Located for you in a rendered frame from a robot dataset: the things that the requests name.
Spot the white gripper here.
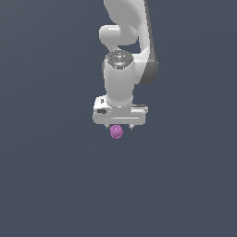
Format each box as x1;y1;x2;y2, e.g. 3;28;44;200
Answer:
92;95;149;131

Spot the small purple round object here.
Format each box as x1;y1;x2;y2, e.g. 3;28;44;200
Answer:
109;124;124;140

